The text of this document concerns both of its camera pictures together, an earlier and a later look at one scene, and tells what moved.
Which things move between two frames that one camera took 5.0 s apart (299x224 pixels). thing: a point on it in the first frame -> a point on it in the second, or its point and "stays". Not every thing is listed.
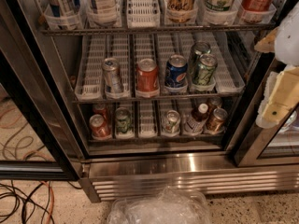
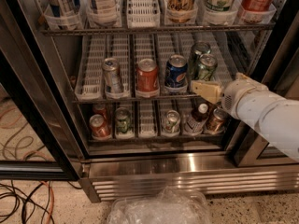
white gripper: (288, 42) -> (242, 94)
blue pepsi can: (176, 75) stays
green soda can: (205, 69) stays
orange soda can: (148, 78) stays
